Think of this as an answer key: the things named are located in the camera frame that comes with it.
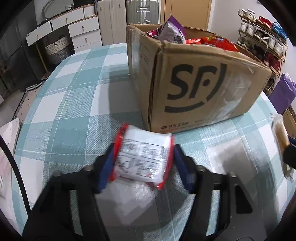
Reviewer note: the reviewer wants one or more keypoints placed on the grey purple chips bag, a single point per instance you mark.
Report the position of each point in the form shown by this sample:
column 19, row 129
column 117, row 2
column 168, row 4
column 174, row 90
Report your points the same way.
column 172, row 30

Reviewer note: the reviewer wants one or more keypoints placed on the white suitcase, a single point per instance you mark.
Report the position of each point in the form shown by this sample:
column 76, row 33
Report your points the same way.
column 111, row 20

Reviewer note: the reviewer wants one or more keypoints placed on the woven grey laundry basket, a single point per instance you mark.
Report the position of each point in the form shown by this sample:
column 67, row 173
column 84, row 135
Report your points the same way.
column 57, row 49

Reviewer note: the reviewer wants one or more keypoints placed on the white red-ended snack packet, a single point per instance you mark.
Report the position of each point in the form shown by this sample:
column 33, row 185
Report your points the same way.
column 141, row 157

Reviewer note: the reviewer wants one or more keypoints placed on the white marble side table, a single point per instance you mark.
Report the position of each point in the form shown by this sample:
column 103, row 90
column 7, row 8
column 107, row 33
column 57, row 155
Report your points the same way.
column 7, row 139

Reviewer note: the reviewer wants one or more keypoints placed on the pink grape candy packet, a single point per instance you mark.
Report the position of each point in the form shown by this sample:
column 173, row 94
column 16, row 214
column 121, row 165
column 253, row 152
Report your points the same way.
column 153, row 33

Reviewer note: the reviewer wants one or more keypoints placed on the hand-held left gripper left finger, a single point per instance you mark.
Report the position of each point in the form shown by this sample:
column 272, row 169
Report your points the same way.
column 105, row 169

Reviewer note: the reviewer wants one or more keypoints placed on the brown cardboard box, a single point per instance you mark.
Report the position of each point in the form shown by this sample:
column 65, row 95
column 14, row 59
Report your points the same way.
column 196, row 88

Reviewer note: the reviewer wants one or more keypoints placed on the beige cookie packet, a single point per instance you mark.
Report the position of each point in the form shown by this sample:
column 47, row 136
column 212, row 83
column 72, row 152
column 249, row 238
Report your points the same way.
column 279, row 134

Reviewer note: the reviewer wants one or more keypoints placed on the oval silver-framed mirror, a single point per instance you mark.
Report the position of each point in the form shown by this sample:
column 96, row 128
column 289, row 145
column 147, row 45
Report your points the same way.
column 45, row 8

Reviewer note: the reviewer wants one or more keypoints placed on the silver suitcase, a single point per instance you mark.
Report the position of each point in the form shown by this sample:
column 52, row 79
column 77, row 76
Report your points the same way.
column 143, row 9

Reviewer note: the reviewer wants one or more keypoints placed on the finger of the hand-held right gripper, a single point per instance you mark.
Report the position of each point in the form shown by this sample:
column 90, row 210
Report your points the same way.
column 293, row 141
column 291, row 157

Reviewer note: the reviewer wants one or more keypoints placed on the white drawer desk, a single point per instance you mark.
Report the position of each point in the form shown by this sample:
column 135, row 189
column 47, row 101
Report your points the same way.
column 81, row 25

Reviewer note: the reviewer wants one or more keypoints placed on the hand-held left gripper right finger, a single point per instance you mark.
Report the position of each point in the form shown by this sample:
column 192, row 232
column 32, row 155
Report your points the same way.
column 182, row 169

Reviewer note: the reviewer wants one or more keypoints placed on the patterned floor rug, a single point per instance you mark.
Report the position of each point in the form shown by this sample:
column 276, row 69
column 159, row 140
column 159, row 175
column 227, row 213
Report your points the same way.
column 23, row 104

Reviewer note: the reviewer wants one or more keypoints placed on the metal shoe rack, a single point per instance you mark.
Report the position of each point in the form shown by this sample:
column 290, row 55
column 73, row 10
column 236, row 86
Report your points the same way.
column 283, row 59

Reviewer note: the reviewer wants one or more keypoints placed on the red chips bag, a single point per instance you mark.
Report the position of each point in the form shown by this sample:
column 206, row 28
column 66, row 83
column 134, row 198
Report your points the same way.
column 219, row 42

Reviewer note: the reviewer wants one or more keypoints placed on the tan wooden door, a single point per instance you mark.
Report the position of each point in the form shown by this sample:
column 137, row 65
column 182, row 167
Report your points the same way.
column 196, row 14

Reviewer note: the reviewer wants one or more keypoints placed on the red white snack packet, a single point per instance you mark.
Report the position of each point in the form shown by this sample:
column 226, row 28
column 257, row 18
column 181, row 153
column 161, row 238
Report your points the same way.
column 194, row 41

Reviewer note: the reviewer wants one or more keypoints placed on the shoe rack with shoes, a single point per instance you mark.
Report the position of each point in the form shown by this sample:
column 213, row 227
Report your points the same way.
column 261, row 39

